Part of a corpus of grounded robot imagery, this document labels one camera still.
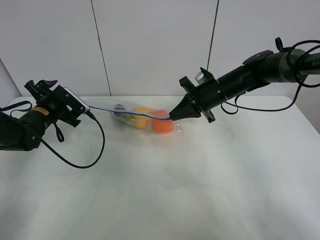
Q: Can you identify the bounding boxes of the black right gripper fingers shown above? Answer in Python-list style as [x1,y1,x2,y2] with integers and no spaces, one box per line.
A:
[169,95,201,121]

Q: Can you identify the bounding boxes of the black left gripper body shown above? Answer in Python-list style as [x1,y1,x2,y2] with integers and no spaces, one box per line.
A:
[36,85,85,127]

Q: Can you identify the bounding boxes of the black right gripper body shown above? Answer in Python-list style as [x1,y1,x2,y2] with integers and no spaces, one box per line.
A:
[179,67,228,123]

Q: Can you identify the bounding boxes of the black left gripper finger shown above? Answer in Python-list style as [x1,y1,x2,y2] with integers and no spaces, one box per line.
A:
[24,79,58,100]

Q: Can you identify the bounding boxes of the clear zip bag blue seal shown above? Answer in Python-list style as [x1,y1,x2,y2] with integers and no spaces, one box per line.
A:
[85,97,182,135]

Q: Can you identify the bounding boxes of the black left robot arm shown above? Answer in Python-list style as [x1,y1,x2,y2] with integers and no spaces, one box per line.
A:
[0,80,90,151]

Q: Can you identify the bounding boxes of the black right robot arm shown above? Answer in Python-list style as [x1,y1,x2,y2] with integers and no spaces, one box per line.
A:
[169,47,320,123]

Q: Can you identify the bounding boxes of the orange fruit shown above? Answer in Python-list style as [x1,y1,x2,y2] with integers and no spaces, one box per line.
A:
[151,119,174,134]

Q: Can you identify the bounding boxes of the yellow pear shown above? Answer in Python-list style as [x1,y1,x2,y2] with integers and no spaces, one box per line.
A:
[132,106,157,129]

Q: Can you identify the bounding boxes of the purple eggplant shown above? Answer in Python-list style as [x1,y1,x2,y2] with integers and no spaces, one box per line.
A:
[113,104,127,116]

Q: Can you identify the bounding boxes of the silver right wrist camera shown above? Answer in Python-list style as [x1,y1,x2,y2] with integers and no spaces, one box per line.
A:
[195,71,208,85]

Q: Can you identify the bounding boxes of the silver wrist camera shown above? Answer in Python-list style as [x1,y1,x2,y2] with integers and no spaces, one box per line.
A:
[195,71,208,85]
[63,87,90,113]

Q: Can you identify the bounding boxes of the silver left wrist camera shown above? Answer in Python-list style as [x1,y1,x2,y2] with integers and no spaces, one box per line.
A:
[63,87,90,113]

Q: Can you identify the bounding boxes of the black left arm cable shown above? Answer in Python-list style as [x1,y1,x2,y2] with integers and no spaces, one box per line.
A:
[0,99,106,169]

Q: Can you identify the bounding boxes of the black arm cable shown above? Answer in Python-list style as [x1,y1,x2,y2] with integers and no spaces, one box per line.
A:
[220,37,320,116]
[0,99,106,169]

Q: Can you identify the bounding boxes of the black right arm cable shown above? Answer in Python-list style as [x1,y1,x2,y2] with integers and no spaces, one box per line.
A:
[220,37,320,116]

